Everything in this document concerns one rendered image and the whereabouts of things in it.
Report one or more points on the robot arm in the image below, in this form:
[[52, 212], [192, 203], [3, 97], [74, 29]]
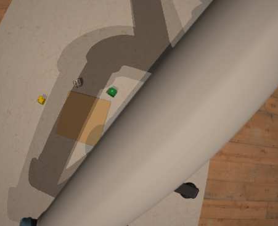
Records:
[[215, 78]]

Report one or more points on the yellow die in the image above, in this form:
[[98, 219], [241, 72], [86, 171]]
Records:
[[41, 100]]

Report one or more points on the green die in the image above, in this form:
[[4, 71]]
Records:
[[112, 92]]

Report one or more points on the white die with black pips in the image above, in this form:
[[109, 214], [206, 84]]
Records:
[[77, 83]]

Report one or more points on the orange flat mat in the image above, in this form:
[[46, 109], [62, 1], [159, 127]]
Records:
[[83, 118]]

